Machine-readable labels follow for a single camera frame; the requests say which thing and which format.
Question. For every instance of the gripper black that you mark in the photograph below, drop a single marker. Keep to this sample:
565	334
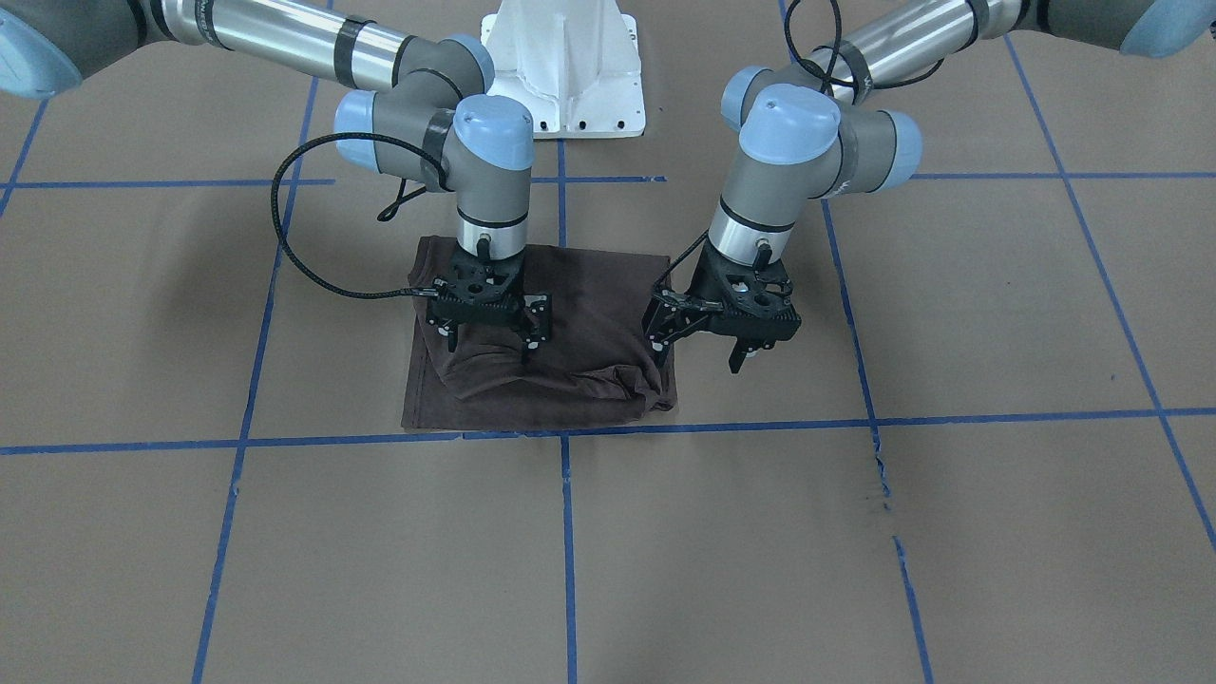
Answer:
700	279
538	314

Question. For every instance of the brown t-shirt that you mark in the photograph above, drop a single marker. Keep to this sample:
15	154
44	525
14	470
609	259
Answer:
596	370

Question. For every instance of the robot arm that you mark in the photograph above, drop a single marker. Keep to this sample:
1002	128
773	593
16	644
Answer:
803	134
419	110

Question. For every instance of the brown paper table cover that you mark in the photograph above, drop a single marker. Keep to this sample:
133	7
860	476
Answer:
987	455

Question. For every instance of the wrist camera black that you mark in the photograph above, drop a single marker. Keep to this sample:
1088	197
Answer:
756	304
478	296

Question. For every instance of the white camera mast with base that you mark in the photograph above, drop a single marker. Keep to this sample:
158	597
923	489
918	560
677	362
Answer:
575	65

